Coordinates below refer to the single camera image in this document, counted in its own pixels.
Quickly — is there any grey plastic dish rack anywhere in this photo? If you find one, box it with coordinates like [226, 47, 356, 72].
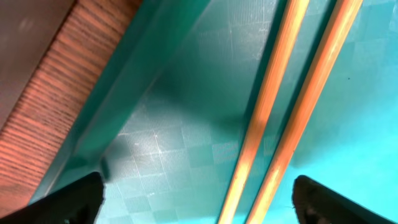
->
[1, 0, 75, 126]

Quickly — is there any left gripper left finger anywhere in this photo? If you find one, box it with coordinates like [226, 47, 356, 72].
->
[1, 172, 104, 224]

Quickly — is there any teal plastic serving tray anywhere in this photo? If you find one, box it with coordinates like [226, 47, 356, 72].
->
[33, 0, 397, 223]

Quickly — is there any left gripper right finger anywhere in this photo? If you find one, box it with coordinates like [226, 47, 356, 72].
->
[292, 175, 394, 224]

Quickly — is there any wooden chopstick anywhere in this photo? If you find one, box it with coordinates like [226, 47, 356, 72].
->
[218, 0, 309, 224]
[246, 0, 363, 224]

